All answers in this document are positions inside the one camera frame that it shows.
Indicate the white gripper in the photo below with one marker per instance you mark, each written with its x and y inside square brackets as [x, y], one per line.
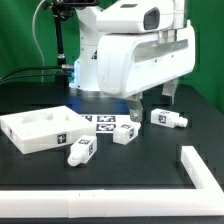
[129, 64]

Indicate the white square table top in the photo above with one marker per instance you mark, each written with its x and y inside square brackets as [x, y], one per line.
[44, 129]

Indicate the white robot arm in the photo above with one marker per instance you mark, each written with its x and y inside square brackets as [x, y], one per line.
[137, 17]

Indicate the white marker sheet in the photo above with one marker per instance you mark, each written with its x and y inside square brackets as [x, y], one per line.
[107, 123]

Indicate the white L-shaped fence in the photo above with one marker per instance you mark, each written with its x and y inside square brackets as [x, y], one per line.
[205, 199]

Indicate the black camera stand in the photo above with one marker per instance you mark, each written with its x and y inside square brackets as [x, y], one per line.
[60, 30]

